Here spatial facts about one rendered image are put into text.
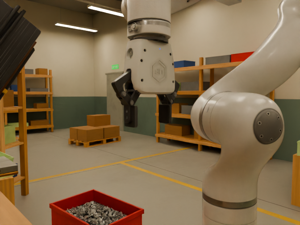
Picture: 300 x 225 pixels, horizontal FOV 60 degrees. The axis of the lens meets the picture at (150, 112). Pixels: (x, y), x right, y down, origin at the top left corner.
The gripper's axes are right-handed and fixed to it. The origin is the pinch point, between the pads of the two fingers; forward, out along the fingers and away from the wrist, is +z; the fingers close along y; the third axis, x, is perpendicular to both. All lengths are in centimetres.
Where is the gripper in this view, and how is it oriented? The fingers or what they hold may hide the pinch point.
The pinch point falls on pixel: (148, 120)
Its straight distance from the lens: 51.5
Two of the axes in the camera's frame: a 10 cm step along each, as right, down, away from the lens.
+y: 7.3, -0.5, 6.8
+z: 0.0, 10.0, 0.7
